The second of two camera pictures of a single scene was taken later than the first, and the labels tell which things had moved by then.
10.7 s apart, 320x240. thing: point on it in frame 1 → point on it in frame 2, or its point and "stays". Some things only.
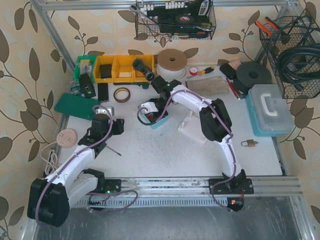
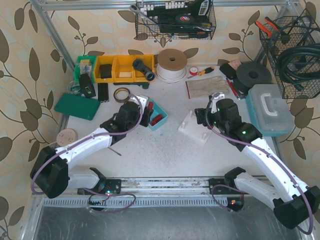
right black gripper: x=155 y=114 → x=200 y=117
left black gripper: x=117 y=125 → x=146 y=116
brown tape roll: x=122 y=95 stays
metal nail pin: x=113 y=150 stays
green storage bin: x=85 y=64 stays
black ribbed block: x=103 y=92 stays
